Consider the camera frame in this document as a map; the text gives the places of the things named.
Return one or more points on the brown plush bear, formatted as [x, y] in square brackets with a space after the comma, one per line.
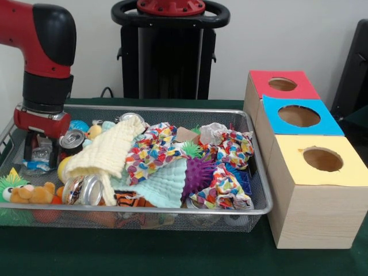
[31, 194]

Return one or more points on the blue globe ball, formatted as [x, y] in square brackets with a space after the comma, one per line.
[79, 125]

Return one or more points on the shallow clear mesh bin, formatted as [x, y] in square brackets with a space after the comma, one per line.
[261, 201]

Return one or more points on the red black drink can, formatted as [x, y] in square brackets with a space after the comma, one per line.
[72, 141]
[132, 117]

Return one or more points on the green fluffy toy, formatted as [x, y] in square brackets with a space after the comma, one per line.
[8, 187]

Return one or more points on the crushed silver drink can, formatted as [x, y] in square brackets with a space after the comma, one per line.
[83, 190]

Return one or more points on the wooden three-hole box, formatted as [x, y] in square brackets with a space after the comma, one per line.
[316, 213]

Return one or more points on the purple spiky ball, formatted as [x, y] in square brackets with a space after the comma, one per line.
[200, 173]

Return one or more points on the black chair back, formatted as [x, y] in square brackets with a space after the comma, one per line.
[353, 75]

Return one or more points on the yellow ball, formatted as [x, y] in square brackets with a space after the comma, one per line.
[62, 169]

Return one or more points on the colourful patterned cloth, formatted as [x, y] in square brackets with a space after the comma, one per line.
[234, 146]
[224, 190]
[150, 152]

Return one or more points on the green spiky ball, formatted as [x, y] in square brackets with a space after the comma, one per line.
[191, 149]

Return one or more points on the dark green table cloth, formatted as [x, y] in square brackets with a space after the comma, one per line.
[144, 253]

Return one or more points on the mint green cloth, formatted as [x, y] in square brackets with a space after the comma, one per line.
[158, 187]

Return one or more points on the cream yellow cloth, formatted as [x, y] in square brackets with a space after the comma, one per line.
[100, 152]

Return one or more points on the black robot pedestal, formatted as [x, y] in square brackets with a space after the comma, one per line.
[167, 63]

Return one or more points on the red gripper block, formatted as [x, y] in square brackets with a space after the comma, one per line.
[41, 122]

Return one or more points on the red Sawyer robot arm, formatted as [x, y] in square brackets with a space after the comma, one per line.
[40, 40]

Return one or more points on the yellow rubber duck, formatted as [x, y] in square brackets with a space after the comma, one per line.
[94, 132]

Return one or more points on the crushed clear plastic bottle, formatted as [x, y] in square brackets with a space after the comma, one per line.
[40, 156]

